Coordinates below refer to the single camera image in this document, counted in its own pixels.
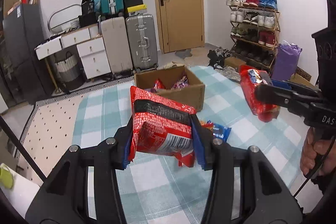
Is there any red chips snack bag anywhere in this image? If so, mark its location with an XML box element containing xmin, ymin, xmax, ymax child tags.
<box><xmin>239</xmin><ymin>64</ymin><xmax>280</xmax><ymax>123</ymax></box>

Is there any red noodle packet black band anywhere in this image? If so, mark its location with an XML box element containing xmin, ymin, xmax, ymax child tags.
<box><xmin>128</xmin><ymin>86</ymin><xmax>197</xmax><ymax>168</ymax></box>

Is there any person's right hand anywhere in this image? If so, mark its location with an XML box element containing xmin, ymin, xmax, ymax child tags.
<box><xmin>300</xmin><ymin>127</ymin><xmax>335</xmax><ymax>176</ymax></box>

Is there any small cardboard box on floor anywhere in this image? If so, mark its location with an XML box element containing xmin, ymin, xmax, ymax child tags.
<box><xmin>290</xmin><ymin>67</ymin><xmax>315</xmax><ymax>88</ymax></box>

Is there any purple bag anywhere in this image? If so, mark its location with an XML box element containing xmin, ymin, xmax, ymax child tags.
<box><xmin>271</xmin><ymin>40</ymin><xmax>302</xmax><ymax>81</ymax></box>

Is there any dotted beige floor mat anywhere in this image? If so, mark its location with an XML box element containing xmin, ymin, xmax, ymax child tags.
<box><xmin>22</xmin><ymin>78</ymin><xmax>134</xmax><ymax>176</ymax></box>

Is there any blue snack packet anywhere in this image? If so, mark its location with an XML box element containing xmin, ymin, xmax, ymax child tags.
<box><xmin>200</xmin><ymin>120</ymin><xmax>232</xmax><ymax>142</ymax></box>

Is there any wooden shoe rack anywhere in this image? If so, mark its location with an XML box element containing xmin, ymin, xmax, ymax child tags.
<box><xmin>226</xmin><ymin>0</ymin><xmax>281</xmax><ymax>73</ymax></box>

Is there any teal white plaid tablecloth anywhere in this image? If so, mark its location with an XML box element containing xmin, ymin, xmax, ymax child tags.
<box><xmin>72</xmin><ymin>66</ymin><xmax>307</xmax><ymax>223</ymax></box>

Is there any brown SF cardboard box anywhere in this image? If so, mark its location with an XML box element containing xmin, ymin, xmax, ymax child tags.
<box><xmin>134</xmin><ymin>65</ymin><xmax>206</xmax><ymax>111</ymax></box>

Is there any woven laundry basket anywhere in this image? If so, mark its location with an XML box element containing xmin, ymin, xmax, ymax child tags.
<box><xmin>55</xmin><ymin>51</ymin><xmax>84</xmax><ymax>91</ymax></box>

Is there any dark grey refrigerator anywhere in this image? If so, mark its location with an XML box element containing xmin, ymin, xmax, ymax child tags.
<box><xmin>3</xmin><ymin>4</ymin><xmax>55</xmax><ymax>105</ymax></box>

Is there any white drawer cabinet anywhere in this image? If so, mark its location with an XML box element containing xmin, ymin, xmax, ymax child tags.
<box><xmin>35</xmin><ymin>23</ymin><xmax>112</xmax><ymax>79</ymax></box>

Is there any silver aluminium suitcase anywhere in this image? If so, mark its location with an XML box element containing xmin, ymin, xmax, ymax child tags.
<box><xmin>126</xmin><ymin>14</ymin><xmax>158</xmax><ymax>72</ymax></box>

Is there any beige suitcase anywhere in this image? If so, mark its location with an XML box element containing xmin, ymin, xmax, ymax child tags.
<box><xmin>101</xmin><ymin>17</ymin><xmax>133</xmax><ymax>74</ymax></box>

